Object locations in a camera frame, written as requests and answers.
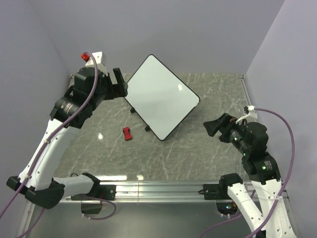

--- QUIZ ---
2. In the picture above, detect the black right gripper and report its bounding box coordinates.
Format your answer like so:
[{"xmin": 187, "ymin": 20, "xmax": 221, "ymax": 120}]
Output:
[{"xmin": 203, "ymin": 111, "xmax": 250, "ymax": 154}]

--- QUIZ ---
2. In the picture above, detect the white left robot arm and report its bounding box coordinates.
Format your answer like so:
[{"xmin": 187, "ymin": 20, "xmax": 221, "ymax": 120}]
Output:
[{"xmin": 6, "ymin": 67, "xmax": 128, "ymax": 209}]

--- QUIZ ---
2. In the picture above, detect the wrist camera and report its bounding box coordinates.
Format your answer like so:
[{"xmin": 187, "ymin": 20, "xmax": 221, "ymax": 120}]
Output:
[
  {"xmin": 81, "ymin": 52, "xmax": 108, "ymax": 74},
  {"xmin": 236, "ymin": 106, "xmax": 258, "ymax": 124}
]

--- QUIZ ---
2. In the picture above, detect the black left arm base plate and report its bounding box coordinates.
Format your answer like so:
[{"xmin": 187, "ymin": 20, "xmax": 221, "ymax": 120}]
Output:
[{"xmin": 71, "ymin": 184, "xmax": 116, "ymax": 201}]

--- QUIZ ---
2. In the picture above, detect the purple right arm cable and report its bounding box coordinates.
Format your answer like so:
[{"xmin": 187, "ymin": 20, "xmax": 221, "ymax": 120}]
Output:
[{"xmin": 199, "ymin": 108, "xmax": 295, "ymax": 238}]

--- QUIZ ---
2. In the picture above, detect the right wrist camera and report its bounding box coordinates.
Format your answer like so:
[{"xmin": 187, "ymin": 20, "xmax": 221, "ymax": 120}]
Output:
[{"xmin": 236, "ymin": 106, "xmax": 258, "ymax": 124}]

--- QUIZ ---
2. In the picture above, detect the red whiteboard eraser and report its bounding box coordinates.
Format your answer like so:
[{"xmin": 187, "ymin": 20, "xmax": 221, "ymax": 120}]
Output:
[{"xmin": 122, "ymin": 127, "xmax": 132, "ymax": 141}]

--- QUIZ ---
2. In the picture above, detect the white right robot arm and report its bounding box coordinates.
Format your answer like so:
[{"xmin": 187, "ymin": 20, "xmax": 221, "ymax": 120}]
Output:
[{"xmin": 203, "ymin": 112, "xmax": 296, "ymax": 238}]

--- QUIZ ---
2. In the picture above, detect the aluminium mounting rail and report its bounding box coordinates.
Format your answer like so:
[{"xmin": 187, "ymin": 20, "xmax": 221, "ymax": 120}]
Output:
[{"xmin": 24, "ymin": 180, "xmax": 290, "ymax": 204}]

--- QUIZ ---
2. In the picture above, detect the white whiteboard with black frame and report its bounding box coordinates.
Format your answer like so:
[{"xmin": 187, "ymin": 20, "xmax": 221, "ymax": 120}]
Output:
[{"xmin": 125, "ymin": 55, "xmax": 201, "ymax": 141}]

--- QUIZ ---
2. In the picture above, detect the aluminium side rail right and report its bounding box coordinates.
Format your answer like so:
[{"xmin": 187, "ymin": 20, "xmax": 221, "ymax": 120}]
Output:
[{"xmin": 241, "ymin": 75, "xmax": 295, "ymax": 200}]

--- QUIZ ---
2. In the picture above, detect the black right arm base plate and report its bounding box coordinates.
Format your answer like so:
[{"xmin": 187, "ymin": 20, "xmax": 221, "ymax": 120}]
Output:
[{"xmin": 198, "ymin": 183, "xmax": 230, "ymax": 200}]

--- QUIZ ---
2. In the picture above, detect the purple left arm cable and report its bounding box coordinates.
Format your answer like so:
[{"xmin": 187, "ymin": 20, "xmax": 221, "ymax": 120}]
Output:
[{"xmin": 0, "ymin": 51, "xmax": 117, "ymax": 238}]

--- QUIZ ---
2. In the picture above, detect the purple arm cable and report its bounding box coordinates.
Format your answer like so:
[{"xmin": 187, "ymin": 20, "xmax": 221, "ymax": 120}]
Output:
[
  {"xmin": 199, "ymin": 108, "xmax": 295, "ymax": 238},
  {"xmin": 0, "ymin": 51, "xmax": 117, "ymax": 238}
]

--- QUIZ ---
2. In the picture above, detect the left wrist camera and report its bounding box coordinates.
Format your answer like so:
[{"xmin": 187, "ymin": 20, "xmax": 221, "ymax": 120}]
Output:
[{"xmin": 81, "ymin": 52, "xmax": 108, "ymax": 74}]

